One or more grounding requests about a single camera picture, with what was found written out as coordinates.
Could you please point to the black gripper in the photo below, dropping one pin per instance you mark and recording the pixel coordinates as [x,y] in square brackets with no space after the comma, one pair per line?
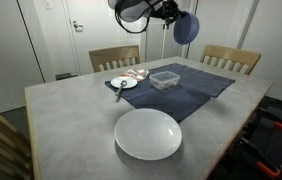
[162,9]

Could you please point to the blue bowl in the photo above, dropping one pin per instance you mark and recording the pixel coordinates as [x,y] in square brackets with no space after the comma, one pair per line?
[186,28]

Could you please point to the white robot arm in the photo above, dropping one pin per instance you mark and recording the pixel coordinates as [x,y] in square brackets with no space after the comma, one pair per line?
[131,10]

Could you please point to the clear plastic container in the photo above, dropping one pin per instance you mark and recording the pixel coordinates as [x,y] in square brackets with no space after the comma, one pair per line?
[164,80]

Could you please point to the wooden chair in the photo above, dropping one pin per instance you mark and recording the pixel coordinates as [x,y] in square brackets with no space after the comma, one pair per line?
[231,53]
[114,53]
[1,143]

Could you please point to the dark blue placemat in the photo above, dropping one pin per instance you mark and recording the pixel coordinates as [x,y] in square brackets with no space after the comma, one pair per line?
[167,100]
[204,81]

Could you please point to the small white saucer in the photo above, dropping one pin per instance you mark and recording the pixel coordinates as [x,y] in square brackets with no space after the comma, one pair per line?
[130,82]

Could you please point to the metal spoon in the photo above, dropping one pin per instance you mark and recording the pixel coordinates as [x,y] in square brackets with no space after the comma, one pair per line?
[120,91]

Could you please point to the large white plate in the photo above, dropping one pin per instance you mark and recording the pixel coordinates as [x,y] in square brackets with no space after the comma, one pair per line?
[147,133]

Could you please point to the white switch plate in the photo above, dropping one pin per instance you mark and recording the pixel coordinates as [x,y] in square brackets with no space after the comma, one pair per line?
[48,4]

